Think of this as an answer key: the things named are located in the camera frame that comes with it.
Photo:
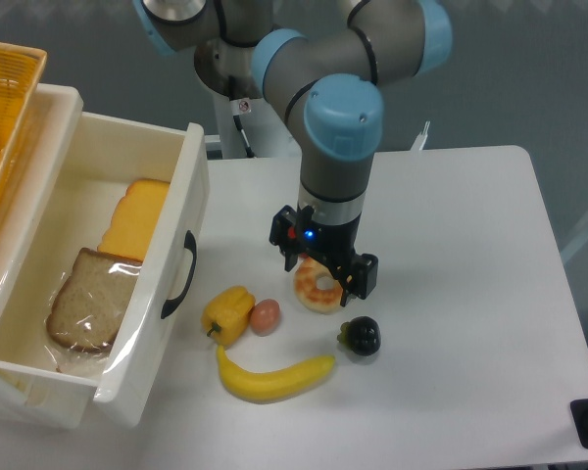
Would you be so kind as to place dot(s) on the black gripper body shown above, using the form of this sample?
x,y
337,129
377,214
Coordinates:
x,y
330,245

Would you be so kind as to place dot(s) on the brown egg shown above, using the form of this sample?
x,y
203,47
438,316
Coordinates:
x,y
265,317

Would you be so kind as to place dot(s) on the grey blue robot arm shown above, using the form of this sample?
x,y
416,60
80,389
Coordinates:
x,y
327,95

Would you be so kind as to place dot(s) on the glazed bagel donut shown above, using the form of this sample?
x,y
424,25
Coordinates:
x,y
315,287

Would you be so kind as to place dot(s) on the dark purple mangosteen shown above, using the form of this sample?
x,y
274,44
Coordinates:
x,y
361,336

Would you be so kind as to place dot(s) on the yellow bell pepper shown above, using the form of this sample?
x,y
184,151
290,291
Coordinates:
x,y
227,315

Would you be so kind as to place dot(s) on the yellow banana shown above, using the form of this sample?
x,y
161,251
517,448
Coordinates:
x,y
275,385

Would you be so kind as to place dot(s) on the orange cake slice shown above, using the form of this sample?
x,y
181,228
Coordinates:
x,y
134,219

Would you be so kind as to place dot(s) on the brown bread slice wrapped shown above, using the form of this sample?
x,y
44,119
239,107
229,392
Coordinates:
x,y
88,311

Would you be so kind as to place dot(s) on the yellow woven basket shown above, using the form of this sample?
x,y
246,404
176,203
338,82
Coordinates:
x,y
20,71

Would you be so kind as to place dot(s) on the black drawer handle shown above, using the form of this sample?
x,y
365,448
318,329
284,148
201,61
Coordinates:
x,y
184,277

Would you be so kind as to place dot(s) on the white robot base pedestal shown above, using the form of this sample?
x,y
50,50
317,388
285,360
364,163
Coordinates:
x,y
250,128

